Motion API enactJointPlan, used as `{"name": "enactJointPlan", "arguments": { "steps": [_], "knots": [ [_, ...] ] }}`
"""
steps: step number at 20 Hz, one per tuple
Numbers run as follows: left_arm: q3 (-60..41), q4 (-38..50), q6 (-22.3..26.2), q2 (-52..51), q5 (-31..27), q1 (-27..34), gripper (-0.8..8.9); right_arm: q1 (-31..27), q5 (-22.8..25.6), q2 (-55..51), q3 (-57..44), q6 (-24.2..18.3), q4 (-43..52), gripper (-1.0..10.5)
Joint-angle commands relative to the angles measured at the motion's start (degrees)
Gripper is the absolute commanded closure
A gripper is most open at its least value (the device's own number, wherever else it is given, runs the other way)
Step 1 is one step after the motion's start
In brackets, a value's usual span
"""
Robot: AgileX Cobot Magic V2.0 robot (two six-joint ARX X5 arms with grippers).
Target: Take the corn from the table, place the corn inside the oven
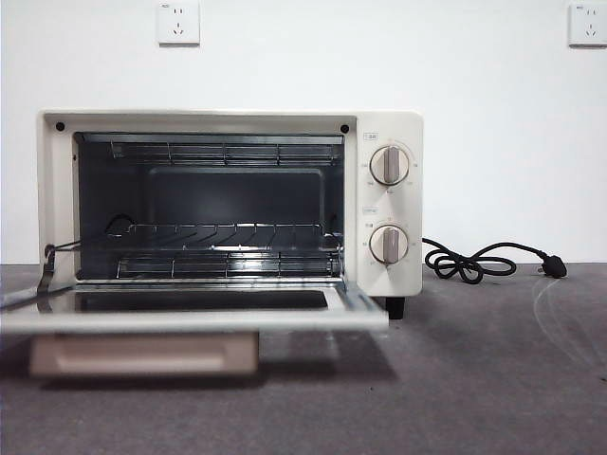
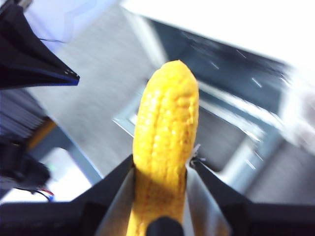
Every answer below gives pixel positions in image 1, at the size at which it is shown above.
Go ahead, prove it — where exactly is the glass oven door with handle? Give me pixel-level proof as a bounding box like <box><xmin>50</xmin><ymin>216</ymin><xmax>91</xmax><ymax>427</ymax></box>
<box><xmin>0</xmin><ymin>244</ymin><xmax>391</xmax><ymax>378</ymax></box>

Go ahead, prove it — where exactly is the cream oven knob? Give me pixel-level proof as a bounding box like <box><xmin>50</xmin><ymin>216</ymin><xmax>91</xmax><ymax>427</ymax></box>
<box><xmin>368</xmin><ymin>145</ymin><xmax>412</xmax><ymax>187</ymax></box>
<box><xmin>368</xmin><ymin>224</ymin><xmax>410</xmax><ymax>265</ymax></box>

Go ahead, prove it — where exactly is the cream Toshiba toaster oven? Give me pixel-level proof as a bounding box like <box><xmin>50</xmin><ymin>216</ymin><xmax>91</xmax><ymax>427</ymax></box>
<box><xmin>36</xmin><ymin>108</ymin><xmax>425</xmax><ymax>321</ymax></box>

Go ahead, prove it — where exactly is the metal wire oven rack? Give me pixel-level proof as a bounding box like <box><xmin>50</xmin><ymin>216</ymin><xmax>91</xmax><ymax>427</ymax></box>
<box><xmin>106</xmin><ymin>222</ymin><xmax>345</xmax><ymax>252</ymax></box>

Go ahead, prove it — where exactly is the white wall socket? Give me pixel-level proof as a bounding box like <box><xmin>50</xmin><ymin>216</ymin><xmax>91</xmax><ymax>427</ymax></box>
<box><xmin>157</xmin><ymin>1</ymin><xmax>201</xmax><ymax>47</ymax></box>
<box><xmin>568</xmin><ymin>3</ymin><xmax>607</xmax><ymax>48</ymax></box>

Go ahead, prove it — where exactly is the black power cable with plug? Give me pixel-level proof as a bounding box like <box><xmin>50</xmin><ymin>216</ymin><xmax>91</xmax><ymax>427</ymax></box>
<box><xmin>421</xmin><ymin>236</ymin><xmax>569</xmax><ymax>286</ymax></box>

